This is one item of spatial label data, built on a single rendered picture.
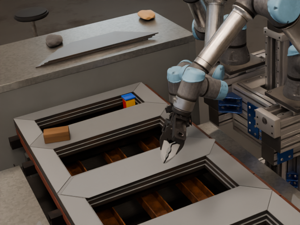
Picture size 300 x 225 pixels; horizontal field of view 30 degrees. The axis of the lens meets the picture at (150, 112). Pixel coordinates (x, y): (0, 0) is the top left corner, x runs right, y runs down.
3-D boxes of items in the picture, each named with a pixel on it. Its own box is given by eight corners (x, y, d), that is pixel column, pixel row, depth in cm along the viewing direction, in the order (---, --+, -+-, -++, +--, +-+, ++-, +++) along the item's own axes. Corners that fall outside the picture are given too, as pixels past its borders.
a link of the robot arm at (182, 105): (197, 103, 199) (176, 97, 198) (193, 115, 200) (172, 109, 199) (193, 98, 206) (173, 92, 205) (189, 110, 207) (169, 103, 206)
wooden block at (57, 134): (44, 143, 266) (43, 135, 264) (45, 137, 271) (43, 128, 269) (70, 140, 267) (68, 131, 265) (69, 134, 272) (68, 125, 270)
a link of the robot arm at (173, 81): (187, 65, 242) (181, 73, 235) (189, 88, 247) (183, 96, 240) (170, 64, 245) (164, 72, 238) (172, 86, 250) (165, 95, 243)
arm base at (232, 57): (238, 51, 299) (238, 34, 294) (256, 60, 287) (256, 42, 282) (214, 59, 293) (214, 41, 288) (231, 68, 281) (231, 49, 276)
